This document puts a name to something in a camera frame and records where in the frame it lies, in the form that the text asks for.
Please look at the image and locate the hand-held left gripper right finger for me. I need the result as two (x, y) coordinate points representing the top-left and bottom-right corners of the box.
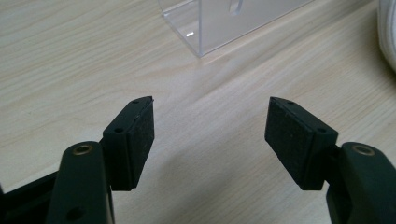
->
(264, 96), (396, 224)

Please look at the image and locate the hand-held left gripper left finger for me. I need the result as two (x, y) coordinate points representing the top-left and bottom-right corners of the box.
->
(45, 95), (156, 224)

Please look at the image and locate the clear acrylic stand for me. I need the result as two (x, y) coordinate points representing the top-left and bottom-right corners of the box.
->
(157, 0), (316, 59)

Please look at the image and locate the white round object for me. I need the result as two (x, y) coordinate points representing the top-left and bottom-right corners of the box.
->
(376, 0), (396, 74)

